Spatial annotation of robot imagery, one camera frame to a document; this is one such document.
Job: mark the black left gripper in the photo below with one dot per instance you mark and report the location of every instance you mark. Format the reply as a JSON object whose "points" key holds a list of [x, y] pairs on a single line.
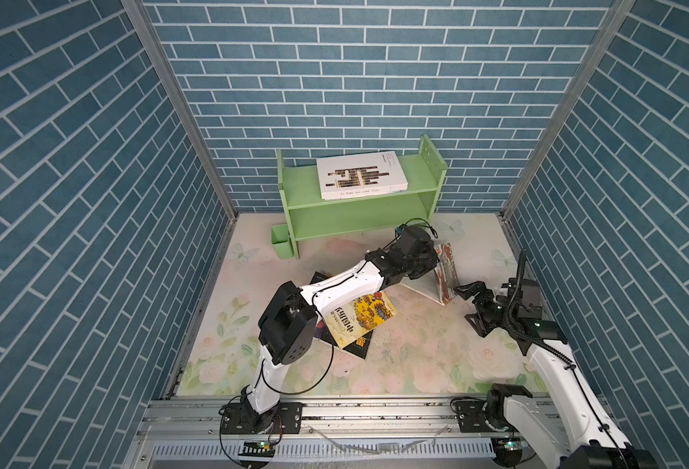
{"points": [[429, 257]]}

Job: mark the metal base rail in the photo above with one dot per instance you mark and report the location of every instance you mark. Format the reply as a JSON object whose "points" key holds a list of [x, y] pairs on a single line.
{"points": [[403, 432]]}

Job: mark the yellow illustrated history book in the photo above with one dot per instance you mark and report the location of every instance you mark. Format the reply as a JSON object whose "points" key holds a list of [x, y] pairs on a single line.
{"points": [[355, 319]]}

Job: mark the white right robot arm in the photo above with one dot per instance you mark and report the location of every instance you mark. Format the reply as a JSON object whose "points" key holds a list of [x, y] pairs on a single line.
{"points": [[588, 437]]}

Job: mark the white book brown stripes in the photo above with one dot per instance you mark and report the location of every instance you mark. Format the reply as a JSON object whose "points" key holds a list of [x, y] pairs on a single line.
{"points": [[360, 175]]}

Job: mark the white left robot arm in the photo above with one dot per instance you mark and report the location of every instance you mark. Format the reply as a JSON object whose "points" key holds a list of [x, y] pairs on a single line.
{"points": [[288, 324]]}

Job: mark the red green illustrated book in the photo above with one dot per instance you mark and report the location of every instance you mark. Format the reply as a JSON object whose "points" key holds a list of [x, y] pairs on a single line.
{"points": [[439, 284]]}

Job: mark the green shelf rack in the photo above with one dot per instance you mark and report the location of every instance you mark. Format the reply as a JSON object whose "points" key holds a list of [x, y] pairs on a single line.
{"points": [[309, 216]]}

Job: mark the metal corner frame post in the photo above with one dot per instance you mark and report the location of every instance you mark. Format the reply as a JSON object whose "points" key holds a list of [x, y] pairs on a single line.
{"points": [[147, 34], [611, 23]]}

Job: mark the black book yellow text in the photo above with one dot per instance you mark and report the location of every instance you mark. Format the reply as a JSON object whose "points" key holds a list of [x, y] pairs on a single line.
{"points": [[359, 348]]}

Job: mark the metal corner frame post right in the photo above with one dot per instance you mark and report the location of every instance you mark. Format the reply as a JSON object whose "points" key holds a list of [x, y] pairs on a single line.
{"points": [[611, 23]]}

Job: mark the metal corner frame post left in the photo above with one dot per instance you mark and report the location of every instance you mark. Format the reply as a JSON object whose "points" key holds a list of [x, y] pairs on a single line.
{"points": [[147, 34]]}

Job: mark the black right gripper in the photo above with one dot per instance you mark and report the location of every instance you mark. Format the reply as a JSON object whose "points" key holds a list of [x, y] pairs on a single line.
{"points": [[476, 287]]}

